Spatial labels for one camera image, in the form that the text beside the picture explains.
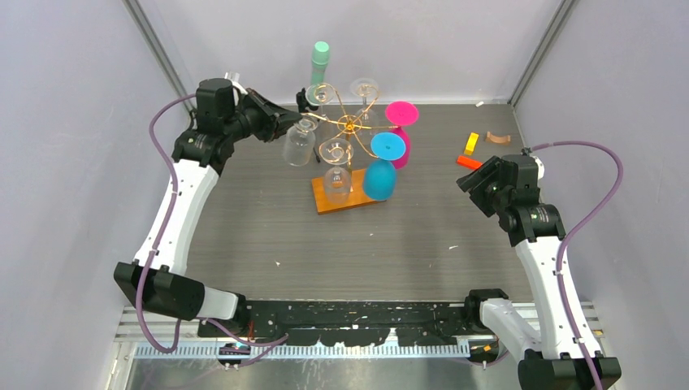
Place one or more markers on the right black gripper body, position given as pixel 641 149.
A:
pixel 504 201

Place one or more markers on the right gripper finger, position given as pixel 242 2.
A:
pixel 490 169
pixel 489 198

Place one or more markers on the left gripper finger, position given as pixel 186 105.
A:
pixel 275 129
pixel 271 114

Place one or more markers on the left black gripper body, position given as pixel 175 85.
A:
pixel 252 120

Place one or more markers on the clear front wine glass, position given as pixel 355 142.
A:
pixel 337 180

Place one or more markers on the clear wine glass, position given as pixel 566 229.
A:
pixel 337 180
pixel 318 97
pixel 368 90

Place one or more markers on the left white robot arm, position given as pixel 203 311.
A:
pixel 155 281

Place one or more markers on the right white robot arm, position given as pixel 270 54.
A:
pixel 562 352

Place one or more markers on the clear rear left wine glass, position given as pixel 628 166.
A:
pixel 318 97

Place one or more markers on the clear rear right wine glass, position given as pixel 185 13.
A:
pixel 368 90

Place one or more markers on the blue wine glass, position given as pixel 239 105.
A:
pixel 380 177

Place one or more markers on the pink wine glass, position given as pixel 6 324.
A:
pixel 402 114

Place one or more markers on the orange wooden block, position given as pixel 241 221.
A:
pixel 468 163

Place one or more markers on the small black tripod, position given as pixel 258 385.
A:
pixel 304 105

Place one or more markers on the yellow wooden block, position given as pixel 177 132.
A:
pixel 471 143

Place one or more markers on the brown wooden arch block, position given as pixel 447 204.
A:
pixel 497 139

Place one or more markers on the mint green bottle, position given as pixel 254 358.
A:
pixel 319 59

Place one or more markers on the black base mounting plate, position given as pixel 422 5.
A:
pixel 351 323

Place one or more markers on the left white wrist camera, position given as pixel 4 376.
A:
pixel 234 77

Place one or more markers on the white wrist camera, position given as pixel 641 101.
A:
pixel 539 164
pixel 234 77

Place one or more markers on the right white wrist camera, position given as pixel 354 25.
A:
pixel 539 164

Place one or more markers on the gold wire glass rack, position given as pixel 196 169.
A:
pixel 349 128

